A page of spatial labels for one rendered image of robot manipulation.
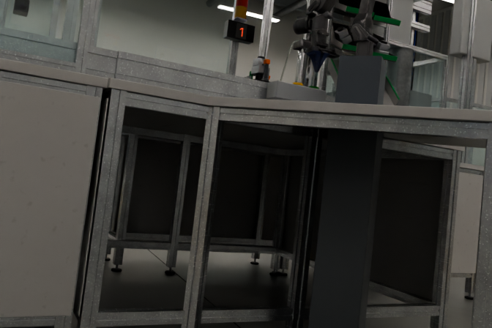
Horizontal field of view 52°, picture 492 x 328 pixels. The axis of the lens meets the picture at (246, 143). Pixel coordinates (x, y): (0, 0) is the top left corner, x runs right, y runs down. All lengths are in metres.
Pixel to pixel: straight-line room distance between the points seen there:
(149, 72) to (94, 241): 0.55
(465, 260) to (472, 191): 0.44
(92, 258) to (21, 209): 0.24
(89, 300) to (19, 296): 0.19
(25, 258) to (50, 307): 0.16
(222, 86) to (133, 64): 0.31
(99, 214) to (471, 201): 2.56
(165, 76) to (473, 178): 2.39
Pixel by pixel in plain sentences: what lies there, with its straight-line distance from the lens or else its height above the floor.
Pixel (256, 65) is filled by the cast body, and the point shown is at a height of 1.06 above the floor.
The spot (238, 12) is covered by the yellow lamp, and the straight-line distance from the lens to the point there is 2.12.
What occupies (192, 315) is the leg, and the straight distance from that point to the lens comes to 1.66.
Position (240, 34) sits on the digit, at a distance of 2.09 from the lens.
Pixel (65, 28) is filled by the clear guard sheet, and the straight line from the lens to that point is 1.58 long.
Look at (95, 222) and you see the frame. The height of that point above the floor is 0.44.
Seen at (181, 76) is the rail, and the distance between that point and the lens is 1.67.
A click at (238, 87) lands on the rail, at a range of 1.74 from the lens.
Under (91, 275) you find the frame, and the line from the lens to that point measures 1.55.
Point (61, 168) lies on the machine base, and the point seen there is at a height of 0.58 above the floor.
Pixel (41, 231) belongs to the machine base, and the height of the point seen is 0.40.
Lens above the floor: 0.62
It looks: 4 degrees up
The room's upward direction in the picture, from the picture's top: 7 degrees clockwise
